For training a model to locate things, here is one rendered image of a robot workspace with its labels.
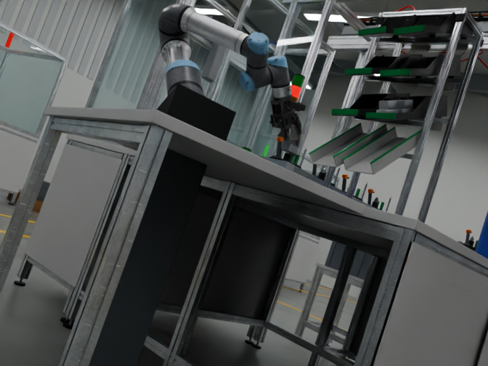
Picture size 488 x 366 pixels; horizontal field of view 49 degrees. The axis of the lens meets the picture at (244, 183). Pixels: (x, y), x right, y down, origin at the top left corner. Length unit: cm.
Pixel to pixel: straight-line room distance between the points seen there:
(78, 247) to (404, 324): 163
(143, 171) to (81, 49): 1016
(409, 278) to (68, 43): 998
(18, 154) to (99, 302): 610
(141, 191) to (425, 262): 85
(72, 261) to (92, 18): 901
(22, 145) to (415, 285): 615
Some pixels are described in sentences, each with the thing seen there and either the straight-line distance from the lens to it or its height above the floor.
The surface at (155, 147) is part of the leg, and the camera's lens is 118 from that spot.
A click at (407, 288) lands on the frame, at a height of 67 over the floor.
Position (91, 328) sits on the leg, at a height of 38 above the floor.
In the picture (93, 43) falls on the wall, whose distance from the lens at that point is 1141.
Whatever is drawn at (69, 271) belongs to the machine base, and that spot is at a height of 22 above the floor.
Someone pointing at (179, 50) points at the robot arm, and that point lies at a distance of 212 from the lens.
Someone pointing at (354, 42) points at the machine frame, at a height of 205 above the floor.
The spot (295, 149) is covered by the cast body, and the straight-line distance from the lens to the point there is 217.
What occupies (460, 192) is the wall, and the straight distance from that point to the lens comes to 1289.
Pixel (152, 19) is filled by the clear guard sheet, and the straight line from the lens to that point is 294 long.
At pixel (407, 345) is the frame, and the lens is 167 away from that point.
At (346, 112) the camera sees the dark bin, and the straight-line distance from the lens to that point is 198.
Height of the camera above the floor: 68
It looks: 5 degrees up
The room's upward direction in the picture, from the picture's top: 19 degrees clockwise
